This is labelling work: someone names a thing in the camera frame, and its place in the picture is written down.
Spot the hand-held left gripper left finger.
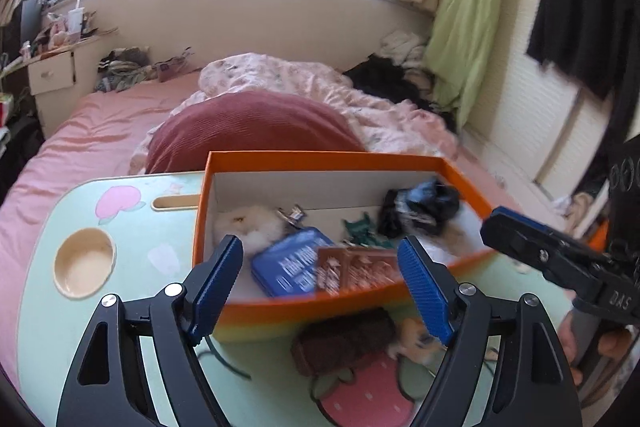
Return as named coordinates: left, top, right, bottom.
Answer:
left=56, top=234, right=245, bottom=427

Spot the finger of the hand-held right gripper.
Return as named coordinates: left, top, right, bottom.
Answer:
left=480, top=207, right=616, bottom=295

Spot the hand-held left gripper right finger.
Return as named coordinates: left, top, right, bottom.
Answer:
left=397, top=236, right=583, bottom=427

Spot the doll head figure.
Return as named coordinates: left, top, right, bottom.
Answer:
left=387, top=317, right=448, bottom=365

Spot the beige furry ball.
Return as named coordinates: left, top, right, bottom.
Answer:
left=420, top=227, right=482, bottom=264

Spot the white fur pompom keychain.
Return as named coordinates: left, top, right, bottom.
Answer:
left=214, top=204, right=308, bottom=254

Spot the brown drink carton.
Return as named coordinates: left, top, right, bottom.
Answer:
left=317, top=244, right=406, bottom=295

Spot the blue tin box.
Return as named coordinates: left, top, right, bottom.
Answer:
left=251, top=227, right=336, bottom=298

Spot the green toy car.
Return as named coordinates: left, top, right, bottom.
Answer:
left=342, top=216, right=397, bottom=250

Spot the orange cardboard box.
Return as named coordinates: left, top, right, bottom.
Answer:
left=192, top=151, right=496, bottom=343

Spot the dark zip pouch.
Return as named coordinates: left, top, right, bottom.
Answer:
left=291, top=307, right=398, bottom=378

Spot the bubble wrap bag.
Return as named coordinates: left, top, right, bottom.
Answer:
left=400, top=179, right=462, bottom=228

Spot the mint green cartoon desktop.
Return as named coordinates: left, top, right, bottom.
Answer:
left=37, top=172, right=576, bottom=427

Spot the person's right hand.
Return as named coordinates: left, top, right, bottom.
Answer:
left=557, top=314, right=640, bottom=388

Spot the white louvred wardrobe door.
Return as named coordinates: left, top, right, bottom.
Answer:
left=465, top=52, right=616, bottom=198

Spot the dark pink pillow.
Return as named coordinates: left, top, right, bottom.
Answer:
left=145, top=91, right=368, bottom=175

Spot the pink bed sheet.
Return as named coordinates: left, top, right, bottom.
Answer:
left=0, top=72, right=211, bottom=358

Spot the hanging black garment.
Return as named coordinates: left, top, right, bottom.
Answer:
left=526, top=0, right=640, bottom=100

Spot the black clothes pile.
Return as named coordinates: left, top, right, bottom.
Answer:
left=345, top=54, right=436, bottom=108

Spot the pink floral quilt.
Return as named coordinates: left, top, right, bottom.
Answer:
left=130, top=53, right=458, bottom=172

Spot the hanging green garment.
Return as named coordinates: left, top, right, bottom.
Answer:
left=425, top=0, right=513, bottom=128

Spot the patterned clothes heap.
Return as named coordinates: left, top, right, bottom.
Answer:
left=97, top=48, right=153, bottom=92

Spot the white clothes pile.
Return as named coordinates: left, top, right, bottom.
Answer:
left=380, top=29, right=431, bottom=68

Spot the white nightstand drawer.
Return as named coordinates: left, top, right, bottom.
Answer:
left=27, top=52, right=77, bottom=96

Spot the white cup with straw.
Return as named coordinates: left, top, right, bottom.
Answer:
left=66, top=0, right=86, bottom=35

